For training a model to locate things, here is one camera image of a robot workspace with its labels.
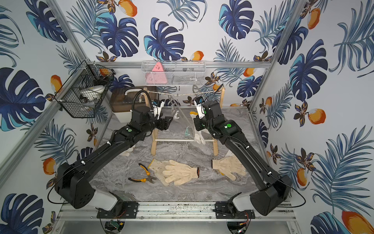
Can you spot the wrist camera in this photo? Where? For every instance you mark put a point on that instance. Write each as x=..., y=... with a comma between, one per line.
x=198, y=102
x=157, y=108

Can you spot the wooden drying rack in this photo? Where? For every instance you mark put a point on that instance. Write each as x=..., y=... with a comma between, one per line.
x=156, y=138

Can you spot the brown lidded storage box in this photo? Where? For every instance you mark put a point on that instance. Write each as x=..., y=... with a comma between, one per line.
x=121, y=100

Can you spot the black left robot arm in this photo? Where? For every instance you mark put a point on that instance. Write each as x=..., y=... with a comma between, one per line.
x=73, y=180

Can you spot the beige glove right side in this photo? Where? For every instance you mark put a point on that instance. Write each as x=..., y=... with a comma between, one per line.
x=229, y=165

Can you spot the pink triangular card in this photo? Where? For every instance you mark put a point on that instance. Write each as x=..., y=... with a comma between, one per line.
x=157, y=76

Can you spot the grey multi-clip hanger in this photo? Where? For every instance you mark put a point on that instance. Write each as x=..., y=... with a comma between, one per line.
x=176, y=110

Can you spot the white glove yellow cuff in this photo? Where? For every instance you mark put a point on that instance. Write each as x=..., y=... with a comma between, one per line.
x=198, y=138

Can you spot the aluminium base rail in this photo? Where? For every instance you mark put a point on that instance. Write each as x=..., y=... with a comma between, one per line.
x=174, y=211

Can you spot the clear mesh wall tray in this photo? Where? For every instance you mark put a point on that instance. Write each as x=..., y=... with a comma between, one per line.
x=179, y=73

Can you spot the white object in basket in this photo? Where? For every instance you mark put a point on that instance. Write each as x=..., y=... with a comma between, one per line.
x=93, y=92

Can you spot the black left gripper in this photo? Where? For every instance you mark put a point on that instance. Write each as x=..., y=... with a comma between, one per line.
x=163, y=123

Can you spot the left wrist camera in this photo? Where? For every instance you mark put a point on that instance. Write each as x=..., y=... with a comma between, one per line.
x=157, y=108

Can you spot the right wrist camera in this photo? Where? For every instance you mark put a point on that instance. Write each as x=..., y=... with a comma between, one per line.
x=198, y=102

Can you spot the yellow handled pliers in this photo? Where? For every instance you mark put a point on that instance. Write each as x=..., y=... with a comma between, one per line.
x=147, y=177

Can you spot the white glove left side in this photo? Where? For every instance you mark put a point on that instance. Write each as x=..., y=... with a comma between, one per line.
x=127, y=152

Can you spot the black wire basket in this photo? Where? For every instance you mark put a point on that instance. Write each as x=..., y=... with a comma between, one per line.
x=84, y=76

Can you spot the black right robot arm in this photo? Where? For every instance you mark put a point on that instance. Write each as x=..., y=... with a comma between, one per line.
x=273, y=188

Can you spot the beige glove red cuff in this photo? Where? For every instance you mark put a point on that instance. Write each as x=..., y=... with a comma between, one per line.
x=179, y=173

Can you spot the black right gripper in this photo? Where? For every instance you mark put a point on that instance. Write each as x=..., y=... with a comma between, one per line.
x=197, y=122

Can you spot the beige glove yellow cuff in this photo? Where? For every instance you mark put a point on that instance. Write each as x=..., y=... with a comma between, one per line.
x=158, y=167

